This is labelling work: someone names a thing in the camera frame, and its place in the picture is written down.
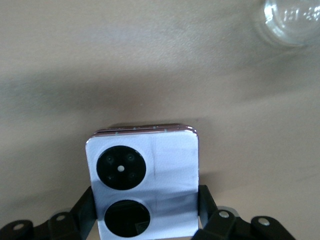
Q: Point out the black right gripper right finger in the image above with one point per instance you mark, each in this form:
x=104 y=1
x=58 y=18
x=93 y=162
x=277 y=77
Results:
x=220 y=220

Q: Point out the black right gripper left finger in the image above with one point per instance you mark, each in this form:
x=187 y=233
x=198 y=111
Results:
x=75 y=215

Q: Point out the lilac flip phone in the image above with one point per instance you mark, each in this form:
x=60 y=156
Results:
x=145 y=180

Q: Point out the clear plastic cup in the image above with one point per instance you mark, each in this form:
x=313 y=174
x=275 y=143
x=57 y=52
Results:
x=292 y=22

